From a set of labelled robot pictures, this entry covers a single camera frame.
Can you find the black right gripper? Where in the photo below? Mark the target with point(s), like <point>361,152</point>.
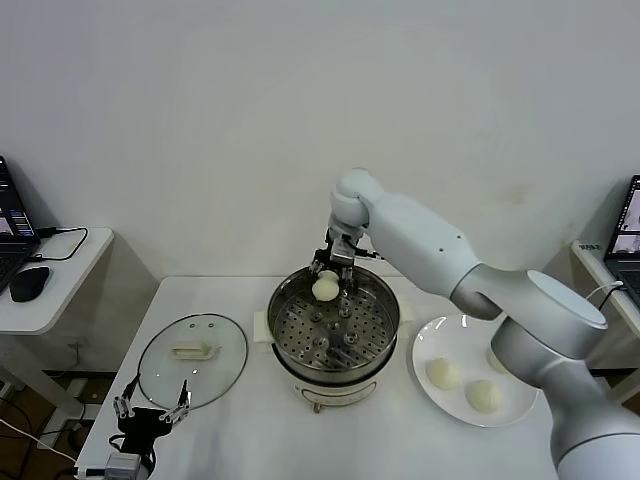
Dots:
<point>325,261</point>

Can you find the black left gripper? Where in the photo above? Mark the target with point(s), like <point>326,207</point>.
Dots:
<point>142,425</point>

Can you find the white steamed baozi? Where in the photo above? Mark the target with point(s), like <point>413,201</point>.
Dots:
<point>325,290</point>
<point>442,374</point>
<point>483,396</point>
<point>496,364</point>

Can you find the round glass pot lid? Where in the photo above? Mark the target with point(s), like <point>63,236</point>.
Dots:
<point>200,380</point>

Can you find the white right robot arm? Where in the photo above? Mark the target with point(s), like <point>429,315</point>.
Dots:
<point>425,240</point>

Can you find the stainless steel steamer basket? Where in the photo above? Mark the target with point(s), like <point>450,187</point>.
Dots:
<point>350,320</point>

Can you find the white floor power strip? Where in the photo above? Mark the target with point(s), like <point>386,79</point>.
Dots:
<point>82,390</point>

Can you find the white electric cooker base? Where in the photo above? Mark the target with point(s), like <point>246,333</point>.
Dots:
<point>335,392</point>

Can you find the white rounded side desk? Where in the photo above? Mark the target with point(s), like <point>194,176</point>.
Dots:
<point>60,295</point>

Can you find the black computer mouse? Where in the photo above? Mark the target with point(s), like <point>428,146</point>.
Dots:
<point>30,284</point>

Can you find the white round plate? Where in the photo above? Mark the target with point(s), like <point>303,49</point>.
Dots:
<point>450,410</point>

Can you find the black laptop with pink screen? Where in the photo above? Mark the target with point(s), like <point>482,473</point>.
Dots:
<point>12,235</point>

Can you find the grey laptop with dark screen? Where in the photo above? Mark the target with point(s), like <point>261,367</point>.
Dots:
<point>625,235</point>

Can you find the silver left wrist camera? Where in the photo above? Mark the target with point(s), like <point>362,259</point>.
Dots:
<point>122,465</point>

